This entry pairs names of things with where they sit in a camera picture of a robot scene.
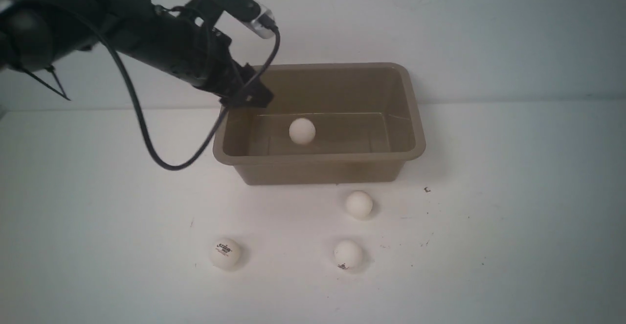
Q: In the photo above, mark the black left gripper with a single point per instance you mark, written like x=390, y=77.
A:
x=172, y=42

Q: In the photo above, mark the tan plastic storage bin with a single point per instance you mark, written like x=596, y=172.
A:
x=367, y=126

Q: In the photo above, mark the white ping-pong ball with logo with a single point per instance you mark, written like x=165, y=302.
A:
x=348, y=254

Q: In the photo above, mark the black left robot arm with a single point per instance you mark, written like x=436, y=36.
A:
x=37, y=33

